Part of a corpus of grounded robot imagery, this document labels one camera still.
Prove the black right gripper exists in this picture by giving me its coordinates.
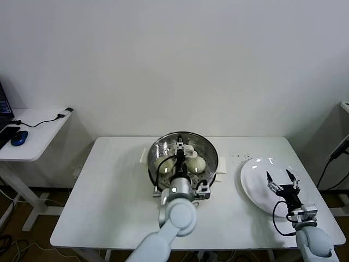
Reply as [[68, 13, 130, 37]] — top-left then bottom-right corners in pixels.
[[266, 169, 304, 212]]

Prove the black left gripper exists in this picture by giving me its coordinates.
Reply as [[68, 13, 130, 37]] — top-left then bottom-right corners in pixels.
[[174, 135, 189, 179]]

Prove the white steamed baozi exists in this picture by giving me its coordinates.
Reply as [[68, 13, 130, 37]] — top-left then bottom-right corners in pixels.
[[154, 157, 175, 175], [186, 156, 207, 174]]

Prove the steel steamer basket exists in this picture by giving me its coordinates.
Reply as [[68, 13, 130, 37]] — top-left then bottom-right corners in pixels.
[[139, 132, 228, 192]]

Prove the white oval plate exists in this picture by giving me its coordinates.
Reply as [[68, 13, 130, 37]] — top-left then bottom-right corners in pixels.
[[239, 157, 310, 218]]

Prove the white side cabinet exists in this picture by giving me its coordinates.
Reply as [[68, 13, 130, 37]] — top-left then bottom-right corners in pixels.
[[299, 100, 349, 219]]

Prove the black handheld device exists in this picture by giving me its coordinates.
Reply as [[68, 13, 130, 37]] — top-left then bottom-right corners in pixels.
[[328, 133, 349, 160]]

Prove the white power strip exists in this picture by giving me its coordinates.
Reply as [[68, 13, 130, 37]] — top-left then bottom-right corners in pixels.
[[196, 251, 219, 262]]

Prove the white side table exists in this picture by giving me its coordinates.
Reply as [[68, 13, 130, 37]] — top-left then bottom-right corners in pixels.
[[0, 108, 73, 233]]

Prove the blue computer mouse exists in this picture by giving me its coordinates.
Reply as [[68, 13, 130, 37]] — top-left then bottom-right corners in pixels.
[[10, 130, 28, 147]]

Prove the black flat device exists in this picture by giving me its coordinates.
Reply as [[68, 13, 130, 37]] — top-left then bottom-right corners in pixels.
[[0, 126, 20, 150]]

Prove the black laptop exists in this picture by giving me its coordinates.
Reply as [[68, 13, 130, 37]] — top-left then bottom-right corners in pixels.
[[0, 80, 14, 129]]

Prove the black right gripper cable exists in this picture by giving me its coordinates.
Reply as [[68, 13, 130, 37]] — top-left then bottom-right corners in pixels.
[[272, 200, 297, 237]]

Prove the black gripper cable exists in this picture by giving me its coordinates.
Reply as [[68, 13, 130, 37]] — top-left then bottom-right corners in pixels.
[[153, 155, 178, 195], [272, 200, 297, 237]]

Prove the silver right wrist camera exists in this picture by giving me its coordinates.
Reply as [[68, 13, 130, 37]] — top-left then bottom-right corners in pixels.
[[296, 201, 319, 223]]

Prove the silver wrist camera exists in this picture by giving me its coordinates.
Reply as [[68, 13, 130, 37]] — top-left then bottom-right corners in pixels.
[[296, 201, 319, 223], [194, 180, 211, 200]]

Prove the black hanging cable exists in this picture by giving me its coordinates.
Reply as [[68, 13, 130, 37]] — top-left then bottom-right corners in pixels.
[[316, 157, 349, 192]]

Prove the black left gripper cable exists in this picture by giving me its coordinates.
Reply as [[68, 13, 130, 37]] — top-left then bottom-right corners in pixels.
[[153, 155, 178, 195]]

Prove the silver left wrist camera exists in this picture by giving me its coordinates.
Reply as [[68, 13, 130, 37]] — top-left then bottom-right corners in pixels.
[[194, 180, 211, 200]]

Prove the black cable with white adapter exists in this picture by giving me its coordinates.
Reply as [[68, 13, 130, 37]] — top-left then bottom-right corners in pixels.
[[10, 108, 74, 128]]

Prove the black floor cable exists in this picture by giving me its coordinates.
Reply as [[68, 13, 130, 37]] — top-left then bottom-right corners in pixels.
[[0, 234, 31, 262]]

